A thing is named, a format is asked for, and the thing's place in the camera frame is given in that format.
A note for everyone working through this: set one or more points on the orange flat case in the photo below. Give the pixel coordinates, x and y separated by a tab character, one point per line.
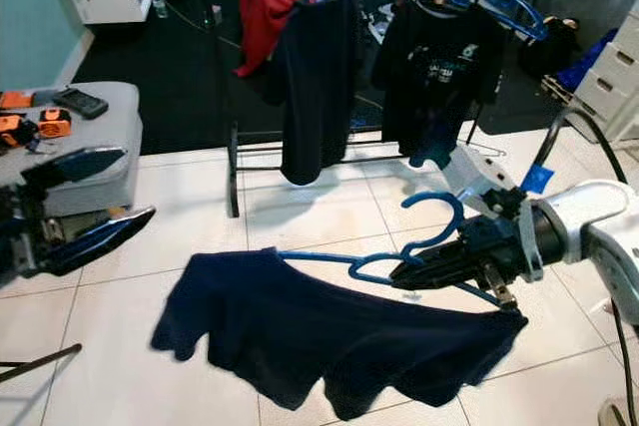
16	101

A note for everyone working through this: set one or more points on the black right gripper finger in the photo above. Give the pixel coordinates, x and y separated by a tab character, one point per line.
444	279
454	254

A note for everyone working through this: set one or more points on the black floor mat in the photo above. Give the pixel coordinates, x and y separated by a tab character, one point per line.
160	87

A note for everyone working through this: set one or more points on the grey cushioned bench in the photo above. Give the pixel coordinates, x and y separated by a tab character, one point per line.
100	137

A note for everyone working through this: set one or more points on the grey plastic hanger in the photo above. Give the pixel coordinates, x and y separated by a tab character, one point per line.
434	2

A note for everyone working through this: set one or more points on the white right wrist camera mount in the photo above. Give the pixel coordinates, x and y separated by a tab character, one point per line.
469	172

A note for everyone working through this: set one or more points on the black bag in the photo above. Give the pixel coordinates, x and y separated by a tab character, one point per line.
547	47

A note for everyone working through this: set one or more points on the clear water bottle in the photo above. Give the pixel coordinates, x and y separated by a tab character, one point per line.
157	2

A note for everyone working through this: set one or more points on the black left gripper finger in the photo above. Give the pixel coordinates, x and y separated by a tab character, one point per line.
75	167
110	238

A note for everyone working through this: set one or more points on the black remote control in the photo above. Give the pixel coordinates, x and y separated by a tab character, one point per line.
80	103

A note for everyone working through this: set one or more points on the black t-shirt teal print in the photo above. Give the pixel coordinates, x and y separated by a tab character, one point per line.
434	97

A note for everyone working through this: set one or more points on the white drawer cabinet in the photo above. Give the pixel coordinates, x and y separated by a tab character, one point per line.
609	77

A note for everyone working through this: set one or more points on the white shoe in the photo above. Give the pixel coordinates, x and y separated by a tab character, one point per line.
381	22

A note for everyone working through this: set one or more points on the blue fabric bundle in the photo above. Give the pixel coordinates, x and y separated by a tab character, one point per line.
589	62

